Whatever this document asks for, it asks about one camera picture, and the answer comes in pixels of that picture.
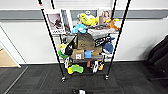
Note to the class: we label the large brown cardboard box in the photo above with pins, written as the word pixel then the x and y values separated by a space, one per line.
pixel 85 41

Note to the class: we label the small blue box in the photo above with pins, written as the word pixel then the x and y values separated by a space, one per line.
pixel 88 54

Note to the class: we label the small cardboard box white label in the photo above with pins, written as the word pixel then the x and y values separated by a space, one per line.
pixel 78 54

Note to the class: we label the small orange bottle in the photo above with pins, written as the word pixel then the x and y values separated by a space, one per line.
pixel 88 64

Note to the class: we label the black patterned bag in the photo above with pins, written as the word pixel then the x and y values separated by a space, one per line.
pixel 102 41

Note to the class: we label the light blue plush toy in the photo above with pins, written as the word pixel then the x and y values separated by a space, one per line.
pixel 79 28

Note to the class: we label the pale yellow bowl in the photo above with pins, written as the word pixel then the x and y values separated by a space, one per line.
pixel 62 46

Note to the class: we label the white and black pack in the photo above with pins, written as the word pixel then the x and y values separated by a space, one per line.
pixel 95 66

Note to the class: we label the grey flat printed box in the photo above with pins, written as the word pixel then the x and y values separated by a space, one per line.
pixel 101 32

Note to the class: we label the small white pack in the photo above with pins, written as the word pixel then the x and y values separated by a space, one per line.
pixel 67 62

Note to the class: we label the dark blue cap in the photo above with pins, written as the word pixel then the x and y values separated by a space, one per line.
pixel 108 49

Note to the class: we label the yellow and green toy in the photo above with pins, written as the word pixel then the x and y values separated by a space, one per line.
pixel 75 69

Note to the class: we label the small orange pack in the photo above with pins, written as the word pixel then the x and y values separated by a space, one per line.
pixel 101 66

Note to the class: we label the yellow plush toy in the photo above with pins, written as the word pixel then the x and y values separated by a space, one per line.
pixel 87 19

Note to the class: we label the white box with portrait print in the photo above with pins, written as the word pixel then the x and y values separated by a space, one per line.
pixel 105 15

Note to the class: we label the white box with photo print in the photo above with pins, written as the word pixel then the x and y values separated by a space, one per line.
pixel 54 21

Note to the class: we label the black chair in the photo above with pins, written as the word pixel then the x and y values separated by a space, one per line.
pixel 158 55

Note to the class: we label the white wall socket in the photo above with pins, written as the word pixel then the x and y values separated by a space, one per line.
pixel 88 12

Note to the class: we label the white door frame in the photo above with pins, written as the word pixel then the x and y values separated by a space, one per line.
pixel 10 45

